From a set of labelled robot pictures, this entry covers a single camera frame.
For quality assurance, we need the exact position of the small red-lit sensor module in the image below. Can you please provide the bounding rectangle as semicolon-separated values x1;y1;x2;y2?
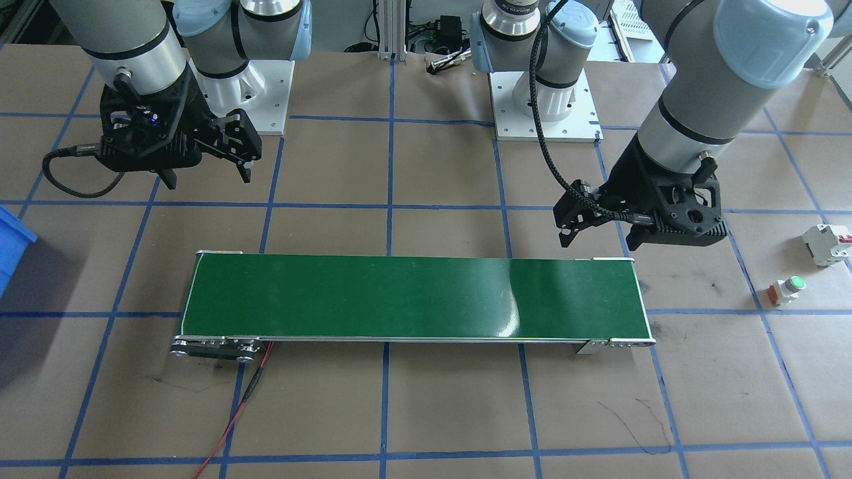
192;341;274;479

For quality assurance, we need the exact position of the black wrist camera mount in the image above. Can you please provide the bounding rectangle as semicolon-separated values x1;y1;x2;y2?
552;178;610;250
200;108;262;184

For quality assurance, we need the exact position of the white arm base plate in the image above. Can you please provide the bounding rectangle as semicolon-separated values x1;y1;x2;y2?
200;60;296;136
489;67;603;142

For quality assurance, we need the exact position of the white perforated tray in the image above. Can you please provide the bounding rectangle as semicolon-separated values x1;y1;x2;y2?
609;0;656;41

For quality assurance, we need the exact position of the aluminium extrusion bar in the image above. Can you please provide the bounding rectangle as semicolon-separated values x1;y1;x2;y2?
805;50;852;77

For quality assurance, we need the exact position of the blue plastic bin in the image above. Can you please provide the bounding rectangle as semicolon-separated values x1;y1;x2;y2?
0;205;39;298

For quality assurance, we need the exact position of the black power supply box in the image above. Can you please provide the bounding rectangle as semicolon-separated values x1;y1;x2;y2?
433;15;467;46

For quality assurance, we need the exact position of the silver metal connector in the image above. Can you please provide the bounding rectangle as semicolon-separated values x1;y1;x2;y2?
429;48;473;74

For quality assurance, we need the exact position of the green conveyor belt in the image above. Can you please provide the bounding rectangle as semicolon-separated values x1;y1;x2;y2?
170;250;656;363

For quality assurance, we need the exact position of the green push button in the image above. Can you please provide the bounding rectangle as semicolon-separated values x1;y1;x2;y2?
769;275;807;308

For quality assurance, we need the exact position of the white circuit breaker red switch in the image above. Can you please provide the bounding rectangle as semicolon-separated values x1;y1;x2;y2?
802;223;852;267

